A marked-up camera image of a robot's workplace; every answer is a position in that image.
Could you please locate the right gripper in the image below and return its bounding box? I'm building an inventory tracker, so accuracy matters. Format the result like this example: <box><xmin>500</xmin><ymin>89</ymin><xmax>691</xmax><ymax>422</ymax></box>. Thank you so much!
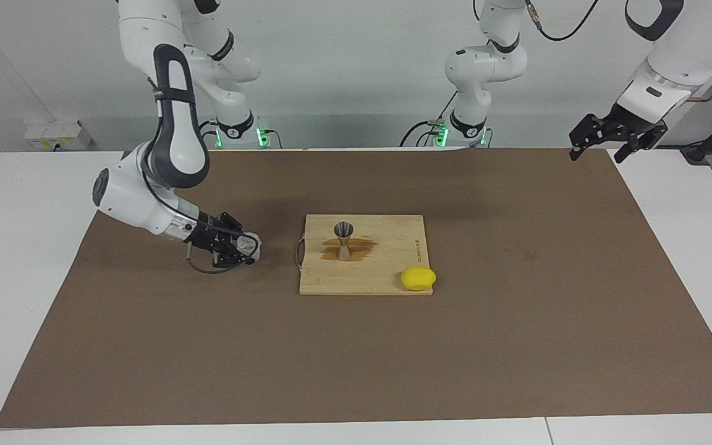
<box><xmin>184</xmin><ymin>212</ymin><xmax>258</xmax><ymax>269</ymax></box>

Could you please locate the white wall socket box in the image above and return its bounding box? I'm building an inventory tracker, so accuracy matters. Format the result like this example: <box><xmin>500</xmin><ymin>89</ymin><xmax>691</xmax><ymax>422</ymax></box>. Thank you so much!
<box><xmin>22</xmin><ymin>119</ymin><xmax>95</xmax><ymax>151</ymax></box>

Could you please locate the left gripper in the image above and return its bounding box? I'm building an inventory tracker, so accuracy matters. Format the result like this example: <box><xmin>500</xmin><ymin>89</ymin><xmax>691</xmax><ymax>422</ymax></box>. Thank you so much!
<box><xmin>569</xmin><ymin>102</ymin><xmax>668</xmax><ymax>164</ymax></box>

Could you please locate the yellow lemon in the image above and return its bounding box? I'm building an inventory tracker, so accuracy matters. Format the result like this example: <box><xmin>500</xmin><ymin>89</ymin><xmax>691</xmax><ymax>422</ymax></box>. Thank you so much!
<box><xmin>400</xmin><ymin>266</ymin><xmax>438</xmax><ymax>292</ymax></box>

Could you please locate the wooden cutting board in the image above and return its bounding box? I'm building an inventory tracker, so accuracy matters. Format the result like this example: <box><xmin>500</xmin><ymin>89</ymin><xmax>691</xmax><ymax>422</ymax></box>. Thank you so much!
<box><xmin>295</xmin><ymin>214</ymin><xmax>434</xmax><ymax>297</ymax></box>

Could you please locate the steel jigger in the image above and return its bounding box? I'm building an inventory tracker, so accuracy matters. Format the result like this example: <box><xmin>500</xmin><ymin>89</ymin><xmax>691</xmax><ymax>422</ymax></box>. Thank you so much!
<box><xmin>333</xmin><ymin>221</ymin><xmax>355</xmax><ymax>262</ymax></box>

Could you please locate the black cable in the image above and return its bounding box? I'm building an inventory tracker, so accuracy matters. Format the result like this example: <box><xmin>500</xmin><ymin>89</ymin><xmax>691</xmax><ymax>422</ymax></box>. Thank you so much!
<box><xmin>185</xmin><ymin>242</ymin><xmax>237</xmax><ymax>275</ymax></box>
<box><xmin>524</xmin><ymin>0</ymin><xmax>600</xmax><ymax>43</ymax></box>
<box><xmin>399</xmin><ymin>90</ymin><xmax>460</xmax><ymax>148</ymax></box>

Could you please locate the small clear glass cup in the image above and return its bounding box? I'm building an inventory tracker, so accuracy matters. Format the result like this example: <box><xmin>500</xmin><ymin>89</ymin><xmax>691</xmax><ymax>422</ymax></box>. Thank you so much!
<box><xmin>234</xmin><ymin>232</ymin><xmax>263</xmax><ymax>261</ymax></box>

